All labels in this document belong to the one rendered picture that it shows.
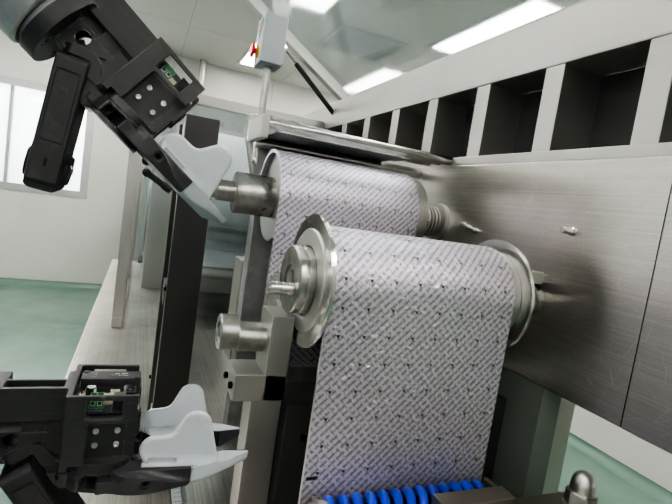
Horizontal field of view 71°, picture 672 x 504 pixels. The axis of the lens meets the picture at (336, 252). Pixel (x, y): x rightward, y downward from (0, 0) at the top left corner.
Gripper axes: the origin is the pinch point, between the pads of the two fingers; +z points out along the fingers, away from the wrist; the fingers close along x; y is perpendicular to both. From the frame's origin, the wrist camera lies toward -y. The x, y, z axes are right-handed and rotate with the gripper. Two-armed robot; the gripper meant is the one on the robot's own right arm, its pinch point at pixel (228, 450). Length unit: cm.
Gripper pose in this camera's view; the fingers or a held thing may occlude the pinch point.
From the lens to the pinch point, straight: 49.9
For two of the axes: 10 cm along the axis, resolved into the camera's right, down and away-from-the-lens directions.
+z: 9.2, 1.0, 3.9
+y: 1.5, -9.8, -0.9
